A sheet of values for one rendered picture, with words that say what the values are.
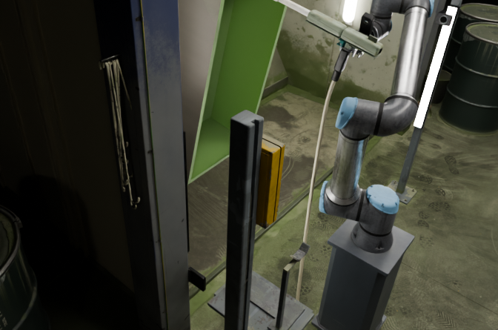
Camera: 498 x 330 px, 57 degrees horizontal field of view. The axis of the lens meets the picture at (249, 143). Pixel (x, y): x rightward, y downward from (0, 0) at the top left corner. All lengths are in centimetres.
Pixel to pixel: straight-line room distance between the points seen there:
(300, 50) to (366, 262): 285
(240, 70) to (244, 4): 41
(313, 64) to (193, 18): 252
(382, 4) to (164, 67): 94
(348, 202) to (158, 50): 106
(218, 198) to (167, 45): 195
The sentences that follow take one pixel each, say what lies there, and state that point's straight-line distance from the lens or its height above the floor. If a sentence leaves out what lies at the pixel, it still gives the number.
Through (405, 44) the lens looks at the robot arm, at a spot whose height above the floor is 158.
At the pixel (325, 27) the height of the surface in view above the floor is 162.
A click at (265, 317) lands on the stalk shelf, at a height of 79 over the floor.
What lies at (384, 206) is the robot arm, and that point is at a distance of 206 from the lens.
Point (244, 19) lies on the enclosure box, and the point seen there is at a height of 130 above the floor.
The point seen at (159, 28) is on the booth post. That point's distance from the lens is 144.
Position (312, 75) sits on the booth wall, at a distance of 461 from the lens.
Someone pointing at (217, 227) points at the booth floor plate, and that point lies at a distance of 307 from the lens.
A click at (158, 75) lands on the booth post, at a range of 149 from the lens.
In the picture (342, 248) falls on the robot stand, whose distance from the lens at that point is 219.
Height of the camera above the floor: 218
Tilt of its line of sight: 34 degrees down
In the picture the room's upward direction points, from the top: 3 degrees clockwise
